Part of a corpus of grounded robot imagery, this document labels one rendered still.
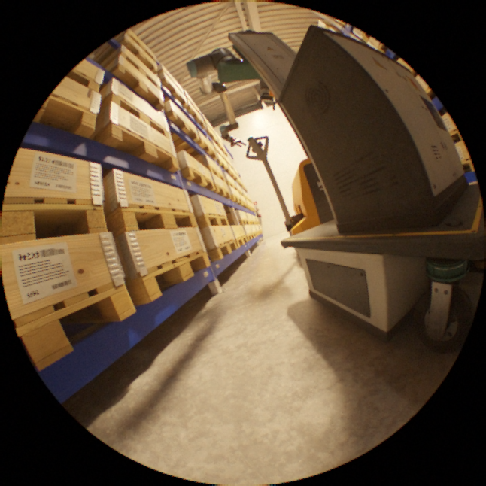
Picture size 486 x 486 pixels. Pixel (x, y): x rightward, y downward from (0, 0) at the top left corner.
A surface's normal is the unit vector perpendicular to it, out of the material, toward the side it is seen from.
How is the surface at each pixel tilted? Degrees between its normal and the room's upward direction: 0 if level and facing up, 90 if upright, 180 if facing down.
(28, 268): 90
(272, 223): 90
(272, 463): 0
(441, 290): 90
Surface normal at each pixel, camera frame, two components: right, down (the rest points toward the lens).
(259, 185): -0.19, 0.11
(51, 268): 0.92, -0.33
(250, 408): -0.34, -0.94
